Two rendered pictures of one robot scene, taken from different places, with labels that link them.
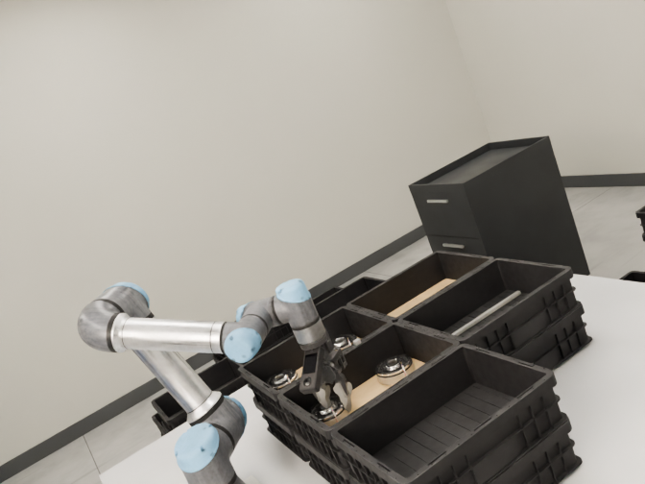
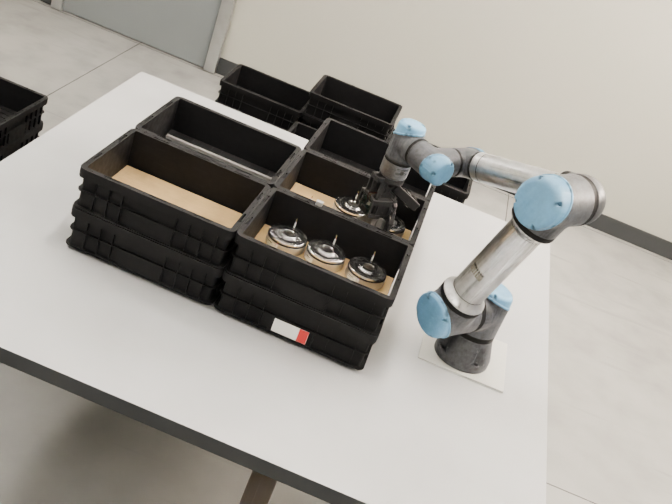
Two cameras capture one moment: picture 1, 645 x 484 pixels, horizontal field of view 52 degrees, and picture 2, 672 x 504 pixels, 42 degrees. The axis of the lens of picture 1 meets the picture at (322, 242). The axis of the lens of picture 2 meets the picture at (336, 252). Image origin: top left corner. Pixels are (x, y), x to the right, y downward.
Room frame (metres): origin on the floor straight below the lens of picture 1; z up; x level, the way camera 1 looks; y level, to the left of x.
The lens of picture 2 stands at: (3.48, 1.00, 1.97)
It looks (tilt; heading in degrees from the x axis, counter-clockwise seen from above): 29 degrees down; 206
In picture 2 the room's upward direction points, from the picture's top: 21 degrees clockwise
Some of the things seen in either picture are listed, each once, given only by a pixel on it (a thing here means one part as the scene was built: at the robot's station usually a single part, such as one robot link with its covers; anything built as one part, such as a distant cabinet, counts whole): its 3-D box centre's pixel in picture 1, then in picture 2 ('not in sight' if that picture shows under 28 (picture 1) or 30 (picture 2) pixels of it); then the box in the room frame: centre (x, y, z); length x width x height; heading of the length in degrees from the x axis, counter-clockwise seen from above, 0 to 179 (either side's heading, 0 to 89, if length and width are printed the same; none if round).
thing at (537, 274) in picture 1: (489, 314); (216, 157); (1.67, -0.35, 0.87); 0.40 x 0.30 x 0.11; 113
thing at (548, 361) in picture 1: (500, 348); not in sight; (1.67, -0.35, 0.76); 0.40 x 0.30 x 0.12; 113
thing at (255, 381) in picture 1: (314, 349); (328, 244); (1.79, 0.14, 0.92); 0.40 x 0.30 x 0.02; 113
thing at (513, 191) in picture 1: (501, 239); not in sight; (3.33, -0.89, 0.45); 0.62 x 0.45 x 0.90; 114
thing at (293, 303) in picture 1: (296, 303); (406, 142); (1.54, 0.12, 1.15); 0.09 x 0.08 x 0.11; 72
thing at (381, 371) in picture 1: (393, 364); not in sight; (1.63, -0.05, 0.86); 0.10 x 0.10 x 0.01
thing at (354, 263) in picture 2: not in sight; (367, 269); (1.69, 0.22, 0.86); 0.10 x 0.10 x 0.01
